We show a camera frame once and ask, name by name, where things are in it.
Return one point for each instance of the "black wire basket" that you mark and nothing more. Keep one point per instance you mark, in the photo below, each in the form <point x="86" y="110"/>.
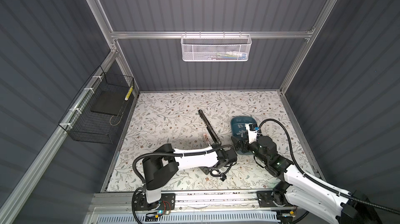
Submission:
<point x="82" y="125"/>

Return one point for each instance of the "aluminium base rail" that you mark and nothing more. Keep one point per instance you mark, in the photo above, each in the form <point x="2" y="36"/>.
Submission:
<point x="189" y="202"/>

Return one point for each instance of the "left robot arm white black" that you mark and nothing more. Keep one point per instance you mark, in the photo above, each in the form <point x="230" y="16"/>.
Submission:
<point x="155" y="169"/>

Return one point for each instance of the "black foam pad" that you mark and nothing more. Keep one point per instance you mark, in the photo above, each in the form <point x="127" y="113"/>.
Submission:
<point x="109" y="103"/>

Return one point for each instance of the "pens in white basket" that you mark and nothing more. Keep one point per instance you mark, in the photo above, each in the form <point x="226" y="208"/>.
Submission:
<point x="238" y="56"/>

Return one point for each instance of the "staple strips in tray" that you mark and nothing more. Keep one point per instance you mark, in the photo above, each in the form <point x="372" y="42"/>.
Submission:
<point x="241" y="130"/>

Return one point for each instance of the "yellow marker pen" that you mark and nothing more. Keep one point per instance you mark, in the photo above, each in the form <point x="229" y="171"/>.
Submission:
<point x="128" y="94"/>

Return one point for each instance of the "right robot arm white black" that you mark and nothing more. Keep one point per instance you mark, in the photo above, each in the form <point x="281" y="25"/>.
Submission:
<point x="300" y="189"/>

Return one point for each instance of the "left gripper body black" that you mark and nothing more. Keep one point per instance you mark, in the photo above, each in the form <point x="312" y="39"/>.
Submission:
<point x="207" y="171"/>

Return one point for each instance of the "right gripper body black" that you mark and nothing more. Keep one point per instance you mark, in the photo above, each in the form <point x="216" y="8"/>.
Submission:
<point x="253" y="147"/>

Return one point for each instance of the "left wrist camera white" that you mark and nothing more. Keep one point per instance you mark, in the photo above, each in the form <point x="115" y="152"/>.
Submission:
<point x="222" y="177"/>

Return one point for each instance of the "white wire mesh basket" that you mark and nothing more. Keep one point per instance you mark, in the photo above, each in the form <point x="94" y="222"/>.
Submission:
<point x="198" y="47"/>

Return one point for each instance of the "floral patterned table mat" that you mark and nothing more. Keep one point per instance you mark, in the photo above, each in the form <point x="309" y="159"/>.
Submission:
<point x="172" y="118"/>

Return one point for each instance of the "black stapler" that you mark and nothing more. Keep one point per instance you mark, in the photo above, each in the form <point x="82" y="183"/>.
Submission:
<point x="209" y="128"/>

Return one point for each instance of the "teal plastic tray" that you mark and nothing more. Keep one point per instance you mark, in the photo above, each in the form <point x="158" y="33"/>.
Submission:
<point x="240" y="143"/>

